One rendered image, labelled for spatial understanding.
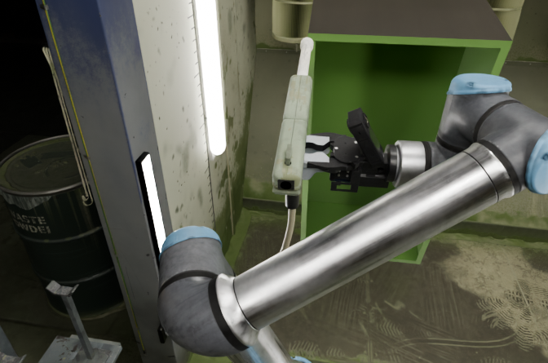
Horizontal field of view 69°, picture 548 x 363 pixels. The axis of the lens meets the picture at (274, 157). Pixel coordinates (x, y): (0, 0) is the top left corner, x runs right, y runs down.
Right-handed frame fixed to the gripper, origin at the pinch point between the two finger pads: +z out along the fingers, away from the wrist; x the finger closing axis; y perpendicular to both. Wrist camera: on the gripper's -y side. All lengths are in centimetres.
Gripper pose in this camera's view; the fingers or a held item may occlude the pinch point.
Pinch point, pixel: (288, 148)
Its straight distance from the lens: 75.7
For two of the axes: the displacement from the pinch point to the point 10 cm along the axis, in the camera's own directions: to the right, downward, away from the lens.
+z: -9.9, -0.7, 0.9
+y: 0.2, 7.2, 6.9
